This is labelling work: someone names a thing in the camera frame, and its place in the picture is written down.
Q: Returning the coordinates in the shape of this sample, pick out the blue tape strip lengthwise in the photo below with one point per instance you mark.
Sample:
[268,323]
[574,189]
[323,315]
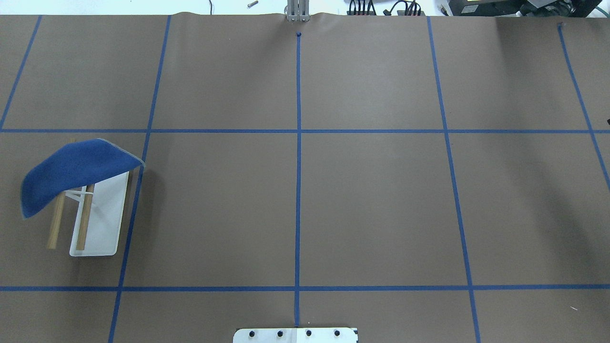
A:
[298,178]

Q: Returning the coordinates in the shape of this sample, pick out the white rack base tray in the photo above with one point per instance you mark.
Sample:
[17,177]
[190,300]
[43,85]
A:
[105,218]

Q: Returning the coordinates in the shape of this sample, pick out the blue tape strip crosswise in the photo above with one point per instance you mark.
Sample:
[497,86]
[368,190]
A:
[208,289]

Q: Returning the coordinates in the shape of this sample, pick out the black power strip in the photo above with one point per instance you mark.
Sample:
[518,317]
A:
[400,8]

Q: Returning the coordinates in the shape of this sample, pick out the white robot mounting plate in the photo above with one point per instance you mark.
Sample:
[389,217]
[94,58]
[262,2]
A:
[297,335]

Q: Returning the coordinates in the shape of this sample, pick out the blue towel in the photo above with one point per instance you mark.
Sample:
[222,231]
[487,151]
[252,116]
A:
[74,165]

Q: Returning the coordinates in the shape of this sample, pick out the aluminium frame post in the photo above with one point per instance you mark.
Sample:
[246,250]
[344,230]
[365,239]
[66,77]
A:
[298,11]

